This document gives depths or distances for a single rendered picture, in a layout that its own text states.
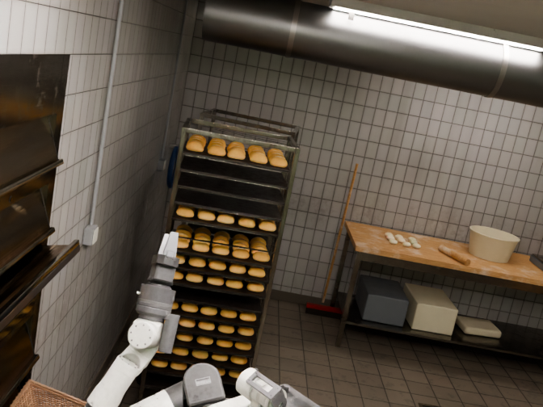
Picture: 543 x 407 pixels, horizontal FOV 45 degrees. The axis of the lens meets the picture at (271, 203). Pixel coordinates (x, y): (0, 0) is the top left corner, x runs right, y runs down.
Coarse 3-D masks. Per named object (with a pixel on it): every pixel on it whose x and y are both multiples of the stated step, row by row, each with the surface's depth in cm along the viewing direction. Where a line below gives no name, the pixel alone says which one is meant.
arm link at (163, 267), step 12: (156, 264) 160; (168, 264) 158; (156, 276) 159; (168, 276) 160; (144, 288) 160; (156, 288) 159; (168, 288) 161; (144, 300) 158; (156, 300) 158; (168, 300) 160
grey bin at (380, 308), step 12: (360, 276) 588; (372, 276) 590; (360, 288) 577; (372, 288) 557; (384, 288) 564; (396, 288) 570; (360, 300) 567; (372, 300) 544; (384, 300) 544; (396, 300) 544; (408, 300) 545; (360, 312) 558; (372, 312) 547; (384, 312) 546; (396, 312) 546; (396, 324) 549
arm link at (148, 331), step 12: (144, 312) 158; (156, 312) 158; (168, 312) 160; (144, 324) 155; (156, 324) 158; (168, 324) 159; (132, 336) 155; (144, 336) 155; (156, 336) 157; (168, 336) 159; (144, 348) 154; (168, 348) 158
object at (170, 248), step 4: (172, 232) 161; (172, 236) 161; (176, 236) 161; (168, 240) 160; (172, 240) 161; (176, 240) 161; (168, 244) 160; (172, 244) 161; (176, 244) 161; (164, 248) 160; (168, 248) 160; (172, 248) 161; (176, 248) 161; (164, 252) 160; (168, 252) 159; (172, 252) 160; (176, 252) 161; (172, 256) 160
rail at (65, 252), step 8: (72, 248) 232; (64, 256) 224; (48, 264) 212; (56, 264) 215; (40, 272) 204; (48, 272) 208; (32, 280) 197; (40, 280) 201; (24, 288) 190; (32, 288) 194; (16, 296) 184; (24, 296) 188; (8, 304) 178; (16, 304) 182; (0, 312) 173; (8, 312) 177; (0, 320) 171
